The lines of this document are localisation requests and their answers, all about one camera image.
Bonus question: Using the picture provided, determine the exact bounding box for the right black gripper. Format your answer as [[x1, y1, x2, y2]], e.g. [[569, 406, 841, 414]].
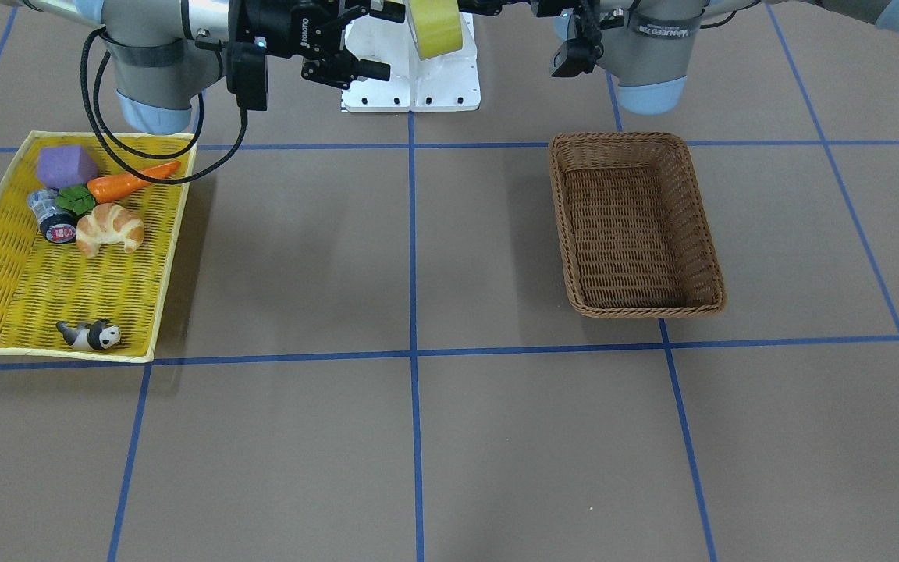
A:
[[243, 1, 407, 89]]

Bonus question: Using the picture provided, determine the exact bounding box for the yellow tape roll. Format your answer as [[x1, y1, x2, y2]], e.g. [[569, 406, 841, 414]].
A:
[[406, 1, 464, 60]]

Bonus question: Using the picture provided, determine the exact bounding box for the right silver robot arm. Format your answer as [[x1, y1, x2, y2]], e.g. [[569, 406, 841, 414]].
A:
[[25, 1, 406, 135]]

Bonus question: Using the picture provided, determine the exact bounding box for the blue tape line lengthwise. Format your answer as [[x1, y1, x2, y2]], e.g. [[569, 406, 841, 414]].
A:
[[407, 112, 425, 561]]

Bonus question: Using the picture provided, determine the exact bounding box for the brown wicker basket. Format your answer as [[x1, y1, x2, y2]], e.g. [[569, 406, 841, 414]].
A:
[[547, 132, 727, 318]]

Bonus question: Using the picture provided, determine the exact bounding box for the yellow plastic basket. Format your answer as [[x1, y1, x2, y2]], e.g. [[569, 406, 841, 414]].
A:
[[0, 130, 190, 363]]

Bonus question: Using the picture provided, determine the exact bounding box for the orange toy carrot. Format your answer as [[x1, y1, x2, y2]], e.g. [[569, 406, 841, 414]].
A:
[[86, 161, 181, 204]]

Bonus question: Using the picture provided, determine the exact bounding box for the toy croissant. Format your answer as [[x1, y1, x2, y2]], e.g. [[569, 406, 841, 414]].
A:
[[75, 203, 145, 258]]

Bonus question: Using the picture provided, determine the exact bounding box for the green toy leaf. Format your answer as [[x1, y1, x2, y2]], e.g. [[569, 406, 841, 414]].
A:
[[55, 183, 99, 217]]

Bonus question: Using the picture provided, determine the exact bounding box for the purple foam block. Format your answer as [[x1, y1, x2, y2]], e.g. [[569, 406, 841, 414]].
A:
[[35, 144, 100, 190]]

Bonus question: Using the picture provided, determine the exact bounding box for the small black capped bottle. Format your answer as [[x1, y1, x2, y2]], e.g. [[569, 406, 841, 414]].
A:
[[26, 188, 77, 244]]

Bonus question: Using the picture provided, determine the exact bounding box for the panda toy figure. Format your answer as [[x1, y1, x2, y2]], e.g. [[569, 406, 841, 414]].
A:
[[55, 318, 122, 352]]

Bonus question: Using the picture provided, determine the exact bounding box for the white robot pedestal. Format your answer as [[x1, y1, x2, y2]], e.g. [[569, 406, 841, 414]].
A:
[[340, 14, 481, 113]]

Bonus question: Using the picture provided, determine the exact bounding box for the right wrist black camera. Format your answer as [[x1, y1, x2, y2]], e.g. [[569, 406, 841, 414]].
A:
[[227, 42, 268, 112]]

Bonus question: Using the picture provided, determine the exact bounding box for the wrist black camera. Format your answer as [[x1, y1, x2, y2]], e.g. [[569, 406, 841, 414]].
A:
[[227, 42, 268, 112], [549, 12, 604, 78]]

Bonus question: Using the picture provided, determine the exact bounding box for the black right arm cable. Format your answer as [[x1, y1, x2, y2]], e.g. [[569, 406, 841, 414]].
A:
[[80, 27, 250, 186]]

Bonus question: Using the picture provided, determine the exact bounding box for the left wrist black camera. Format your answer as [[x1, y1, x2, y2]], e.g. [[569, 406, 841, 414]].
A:
[[549, 12, 604, 78]]

